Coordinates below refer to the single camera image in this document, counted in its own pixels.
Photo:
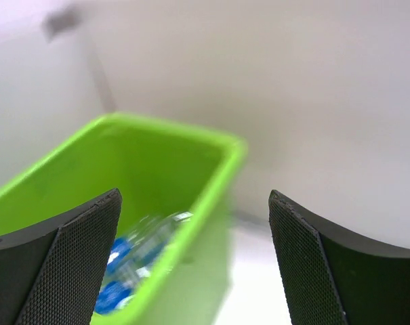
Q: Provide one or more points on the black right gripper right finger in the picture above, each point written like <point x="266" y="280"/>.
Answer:
<point x="332" y="275"/>

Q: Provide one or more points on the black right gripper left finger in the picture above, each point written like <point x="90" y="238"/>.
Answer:
<point x="51" y="272"/>

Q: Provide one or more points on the clear bottle blue label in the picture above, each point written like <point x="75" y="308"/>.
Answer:
<point x="132" y="257"/>

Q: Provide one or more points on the green plastic bin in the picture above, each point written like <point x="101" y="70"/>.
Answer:
<point x="160" y="168"/>

